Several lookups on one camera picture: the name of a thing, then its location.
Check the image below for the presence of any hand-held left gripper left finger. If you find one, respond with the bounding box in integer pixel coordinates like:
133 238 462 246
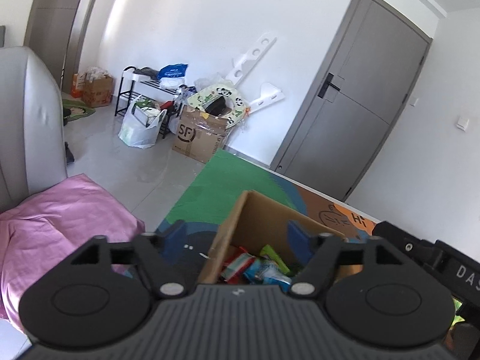
68 220 188 300

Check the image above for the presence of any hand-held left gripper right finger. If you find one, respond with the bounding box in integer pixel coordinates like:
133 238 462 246
286 220 405 300

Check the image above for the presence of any green snack packet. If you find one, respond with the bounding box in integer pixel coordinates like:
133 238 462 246
260 244 292 276

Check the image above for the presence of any blue and silver snack packet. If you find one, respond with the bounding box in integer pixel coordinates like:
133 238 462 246
244 257 294 293

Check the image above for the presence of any red snack packet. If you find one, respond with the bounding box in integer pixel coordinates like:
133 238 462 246
219 247 256 284

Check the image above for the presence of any colourful printed table mat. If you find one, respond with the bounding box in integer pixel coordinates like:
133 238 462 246
154 149 381 283

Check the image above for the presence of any large printed cardboard box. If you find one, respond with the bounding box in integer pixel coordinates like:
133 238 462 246
172 104 229 165

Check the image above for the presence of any white plastic bag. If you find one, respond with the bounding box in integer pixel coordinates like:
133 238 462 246
119 95 169 149

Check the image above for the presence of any pink blanket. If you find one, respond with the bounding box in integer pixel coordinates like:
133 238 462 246
0 174 146 332

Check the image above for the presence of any grey door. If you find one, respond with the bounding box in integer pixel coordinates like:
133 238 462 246
270 0 433 203

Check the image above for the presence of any black metal rack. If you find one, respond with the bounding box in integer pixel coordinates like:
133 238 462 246
114 66 181 138

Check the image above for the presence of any green floor rug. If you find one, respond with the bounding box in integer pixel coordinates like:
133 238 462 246
62 99 97 122

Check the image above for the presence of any small brown cardboard box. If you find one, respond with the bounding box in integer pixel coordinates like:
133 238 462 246
82 73 114 109

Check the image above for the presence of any blue plastic bag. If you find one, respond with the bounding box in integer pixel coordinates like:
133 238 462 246
157 63 188 81

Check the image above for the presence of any orange carton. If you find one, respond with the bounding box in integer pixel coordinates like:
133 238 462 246
71 73 86 98

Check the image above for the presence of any white board with holes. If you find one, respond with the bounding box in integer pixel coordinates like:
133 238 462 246
225 34 278 85

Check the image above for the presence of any grey sofa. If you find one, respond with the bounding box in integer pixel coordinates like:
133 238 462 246
0 46 68 214

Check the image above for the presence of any panda print swim ring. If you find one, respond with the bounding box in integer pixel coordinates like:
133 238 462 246
187 85 247 128

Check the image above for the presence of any white bracket board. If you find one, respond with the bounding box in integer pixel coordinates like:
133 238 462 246
247 82 286 115

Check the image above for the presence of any black door handle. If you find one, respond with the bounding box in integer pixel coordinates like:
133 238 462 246
318 73 341 98

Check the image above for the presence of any brown door frame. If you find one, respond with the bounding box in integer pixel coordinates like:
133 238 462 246
22 0 108 95

